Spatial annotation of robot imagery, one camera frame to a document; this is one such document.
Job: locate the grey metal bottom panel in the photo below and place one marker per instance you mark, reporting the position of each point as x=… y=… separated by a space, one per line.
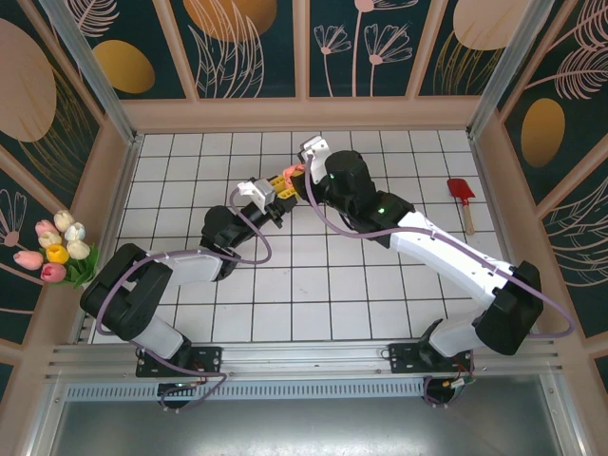
x=304 y=427

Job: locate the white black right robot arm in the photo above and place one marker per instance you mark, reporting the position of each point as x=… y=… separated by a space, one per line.
x=437 y=247

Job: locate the pink earbuds charging case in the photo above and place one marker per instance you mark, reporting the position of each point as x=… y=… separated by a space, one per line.
x=289 y=172

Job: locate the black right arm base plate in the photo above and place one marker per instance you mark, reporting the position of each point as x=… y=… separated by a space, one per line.
x=404 y=358

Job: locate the artificial tulip bouquet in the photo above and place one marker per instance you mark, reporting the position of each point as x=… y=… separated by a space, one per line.
x=57 y=254

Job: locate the aluminium frame rail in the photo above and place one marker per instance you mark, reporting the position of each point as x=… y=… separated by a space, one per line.
x=304 y=361

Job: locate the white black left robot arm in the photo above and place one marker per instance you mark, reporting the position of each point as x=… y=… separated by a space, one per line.
x=123 y=294

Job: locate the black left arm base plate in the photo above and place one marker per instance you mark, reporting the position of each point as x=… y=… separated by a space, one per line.
x=209 y=358

